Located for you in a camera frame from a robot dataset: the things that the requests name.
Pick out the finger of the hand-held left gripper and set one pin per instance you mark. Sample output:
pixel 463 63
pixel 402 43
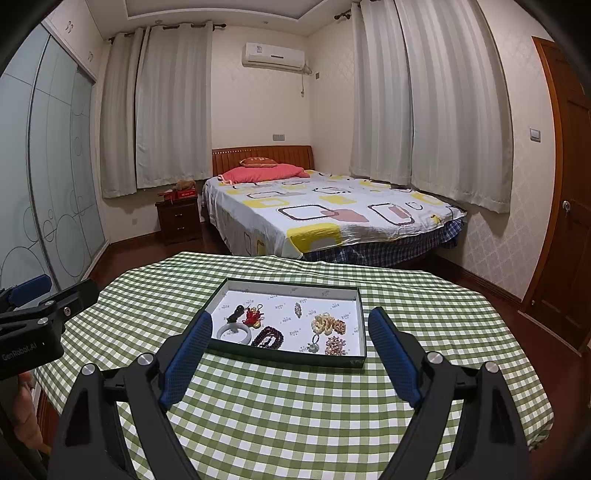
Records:
pixel 30 288
pixel 76 295

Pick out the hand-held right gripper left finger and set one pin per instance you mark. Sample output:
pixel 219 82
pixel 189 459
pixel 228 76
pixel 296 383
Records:
pixel 184 364

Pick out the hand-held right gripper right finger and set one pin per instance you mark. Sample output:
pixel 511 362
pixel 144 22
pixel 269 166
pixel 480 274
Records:
pixel 397 364

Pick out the pearl cluster charm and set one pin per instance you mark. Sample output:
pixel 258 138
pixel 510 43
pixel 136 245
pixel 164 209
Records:
pixel 336 347

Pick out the gold turtle red tassel charm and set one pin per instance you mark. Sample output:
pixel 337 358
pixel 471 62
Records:
pixel 253 317

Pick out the green jade flower pendant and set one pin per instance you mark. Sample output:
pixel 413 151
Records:
pixel 315 346

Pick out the small oval brooch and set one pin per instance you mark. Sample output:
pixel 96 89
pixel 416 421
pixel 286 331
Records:
pixel 299 309

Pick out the white paper-lined tray box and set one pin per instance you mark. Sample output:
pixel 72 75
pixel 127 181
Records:
pixel 277 295

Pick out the person's left hand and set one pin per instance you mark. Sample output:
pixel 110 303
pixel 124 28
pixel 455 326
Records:
pixel 30 424

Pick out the pale jade bangle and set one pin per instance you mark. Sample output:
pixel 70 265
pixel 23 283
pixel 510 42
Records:
pixel 220 333

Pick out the green checked tablecloth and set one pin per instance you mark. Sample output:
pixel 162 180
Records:
pixel 277 415

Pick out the blue plaid bed skirt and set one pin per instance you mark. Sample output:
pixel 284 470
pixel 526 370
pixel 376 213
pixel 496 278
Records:
pixel 392 247

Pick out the dark wooden nightstand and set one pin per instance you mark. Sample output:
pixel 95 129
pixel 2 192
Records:
pixel 178 221

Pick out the glass sliding door wardrobe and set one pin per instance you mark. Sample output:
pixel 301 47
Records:
pixel 46 161

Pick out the red box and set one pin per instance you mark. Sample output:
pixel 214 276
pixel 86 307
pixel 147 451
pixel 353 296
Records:
pixel 178 196

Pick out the brown plush toy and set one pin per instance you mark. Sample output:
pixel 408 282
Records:
pixel 184 185

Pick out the bed with patterned sheet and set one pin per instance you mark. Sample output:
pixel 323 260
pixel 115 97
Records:
pixel 351 203

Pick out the white curtain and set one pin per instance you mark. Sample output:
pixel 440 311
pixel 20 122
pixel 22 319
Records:
pixel 457 101
pixel 175 101
pixel 378 92
pixel 117 115

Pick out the pink pillow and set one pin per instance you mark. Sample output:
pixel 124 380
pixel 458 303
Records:
pixel 258 174

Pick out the orange cushion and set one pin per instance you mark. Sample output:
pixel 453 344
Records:
pixel 256 161

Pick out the wooden bed headboard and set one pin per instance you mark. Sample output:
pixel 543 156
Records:
pixel 286 154

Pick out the wooden door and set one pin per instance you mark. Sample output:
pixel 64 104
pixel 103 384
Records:
pixel 572 184

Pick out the dark curtain rod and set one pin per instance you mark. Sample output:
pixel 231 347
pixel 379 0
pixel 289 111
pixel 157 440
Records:
pixel 217 25
pixel 344 16

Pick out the white air conditioner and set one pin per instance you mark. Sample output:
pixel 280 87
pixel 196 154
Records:
pixel 274 55

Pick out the white light switch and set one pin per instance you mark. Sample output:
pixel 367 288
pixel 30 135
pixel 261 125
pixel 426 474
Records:
pixel 535 135

